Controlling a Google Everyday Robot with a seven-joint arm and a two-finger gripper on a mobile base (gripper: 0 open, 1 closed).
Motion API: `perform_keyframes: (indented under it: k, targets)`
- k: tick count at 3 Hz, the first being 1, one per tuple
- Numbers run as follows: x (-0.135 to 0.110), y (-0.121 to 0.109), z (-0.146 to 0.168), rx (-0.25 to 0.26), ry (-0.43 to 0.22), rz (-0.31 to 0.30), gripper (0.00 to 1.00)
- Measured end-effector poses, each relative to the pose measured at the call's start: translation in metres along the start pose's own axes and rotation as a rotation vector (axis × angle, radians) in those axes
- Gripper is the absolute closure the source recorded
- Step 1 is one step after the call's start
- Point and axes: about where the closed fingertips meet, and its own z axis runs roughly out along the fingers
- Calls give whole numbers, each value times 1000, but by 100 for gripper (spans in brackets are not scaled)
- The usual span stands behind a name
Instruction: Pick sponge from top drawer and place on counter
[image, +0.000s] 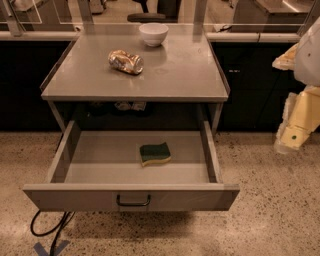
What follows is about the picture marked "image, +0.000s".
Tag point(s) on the white bowl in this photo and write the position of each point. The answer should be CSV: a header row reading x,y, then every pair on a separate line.
x,y
153,34

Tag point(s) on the green and yellow sponge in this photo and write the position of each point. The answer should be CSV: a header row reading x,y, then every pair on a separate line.
x,y
154,154

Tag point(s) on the glass partition with frame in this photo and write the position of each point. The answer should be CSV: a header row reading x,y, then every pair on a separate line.
x,y
221,20

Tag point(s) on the crushed metal can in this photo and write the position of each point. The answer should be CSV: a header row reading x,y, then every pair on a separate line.
x,y
126,62

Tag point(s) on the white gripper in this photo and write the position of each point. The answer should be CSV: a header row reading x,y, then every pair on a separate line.
x,y
308,60

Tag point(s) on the black drawer handle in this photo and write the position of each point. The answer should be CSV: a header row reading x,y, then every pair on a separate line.
x,y
133,202

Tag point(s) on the grey counter cabinet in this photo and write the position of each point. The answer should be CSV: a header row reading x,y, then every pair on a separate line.
x,y
181,69

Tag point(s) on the grey open drawer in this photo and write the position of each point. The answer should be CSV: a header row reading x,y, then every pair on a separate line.
x,y
91,168

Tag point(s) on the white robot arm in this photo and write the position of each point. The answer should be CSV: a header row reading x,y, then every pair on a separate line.
x,y
307,59

